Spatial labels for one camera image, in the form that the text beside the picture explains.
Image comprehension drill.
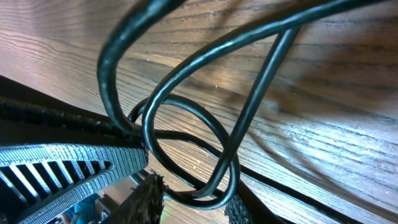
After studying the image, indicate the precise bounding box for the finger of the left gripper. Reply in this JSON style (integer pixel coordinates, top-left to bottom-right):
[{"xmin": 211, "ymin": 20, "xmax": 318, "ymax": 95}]
[
  {"xmin": 1, "ymin": 143, "xmax": 148, "ymax": 223},
  {"xmin": 1, "ymin": 76, "xmax": 143, "ymax": 146}
]

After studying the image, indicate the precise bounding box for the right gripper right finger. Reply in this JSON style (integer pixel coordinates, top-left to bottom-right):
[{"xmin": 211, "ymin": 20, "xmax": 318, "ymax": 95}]
[{"xmin": 224, "ymin": 183, "xmax": 285, "ymax": 224}]

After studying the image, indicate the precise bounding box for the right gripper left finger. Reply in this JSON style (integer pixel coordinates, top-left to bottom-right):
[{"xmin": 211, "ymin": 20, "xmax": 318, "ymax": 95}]
[{"xmin": 101, "ymin": 174, "xmax": 164, "ymax": 224}]

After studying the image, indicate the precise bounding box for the black thick USB cable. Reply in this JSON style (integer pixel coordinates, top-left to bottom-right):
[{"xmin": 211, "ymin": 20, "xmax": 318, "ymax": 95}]
[{"xmin": 96, "ymin": 0, "xmax": 398, "ymax": 224}]

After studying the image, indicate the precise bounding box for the seated person in jeans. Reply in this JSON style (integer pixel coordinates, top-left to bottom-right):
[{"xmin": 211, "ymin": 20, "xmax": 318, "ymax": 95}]
[{"xmin": 60, "ymin": 194, "xmax": 100, "ymax": 224}]

